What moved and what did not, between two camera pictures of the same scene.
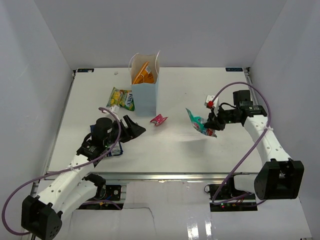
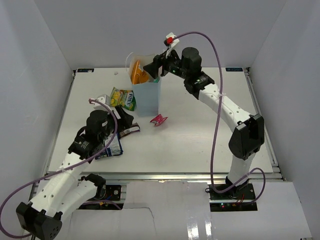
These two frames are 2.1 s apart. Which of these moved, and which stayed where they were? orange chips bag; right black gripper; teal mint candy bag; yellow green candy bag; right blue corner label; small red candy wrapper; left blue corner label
Moved: orange chips bag; teal mint candy bag; right black gripper
Stayed: right blue corner label; left blue corner label; small red candy wrapper; yellow green candy bag
